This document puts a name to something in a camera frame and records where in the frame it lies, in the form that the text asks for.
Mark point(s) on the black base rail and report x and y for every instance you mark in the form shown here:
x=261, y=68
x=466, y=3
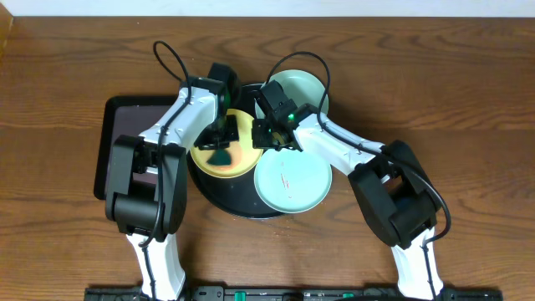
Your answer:
x=218, y=293

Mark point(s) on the black rectangular tray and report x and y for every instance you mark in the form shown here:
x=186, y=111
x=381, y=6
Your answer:
x=125, y=115

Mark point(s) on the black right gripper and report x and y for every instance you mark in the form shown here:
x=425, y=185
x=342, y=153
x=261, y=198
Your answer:
x=257, y=126

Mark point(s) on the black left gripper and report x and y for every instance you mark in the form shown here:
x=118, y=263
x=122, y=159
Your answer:
x=232, y=126

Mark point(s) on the mint green plate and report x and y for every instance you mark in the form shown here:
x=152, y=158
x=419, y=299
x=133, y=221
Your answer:
x=291, y=181
x=301, y=87

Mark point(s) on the yellow plate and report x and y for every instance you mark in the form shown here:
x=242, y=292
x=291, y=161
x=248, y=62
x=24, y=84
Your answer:
x=243, y=156

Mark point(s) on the green scrubbing sponge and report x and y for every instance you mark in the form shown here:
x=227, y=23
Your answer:
x=220, y=157

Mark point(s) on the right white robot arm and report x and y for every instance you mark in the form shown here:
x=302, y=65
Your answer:
x=398, y=202

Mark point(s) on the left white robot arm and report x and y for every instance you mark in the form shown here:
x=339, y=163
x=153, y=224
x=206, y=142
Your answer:
x=147, y=184

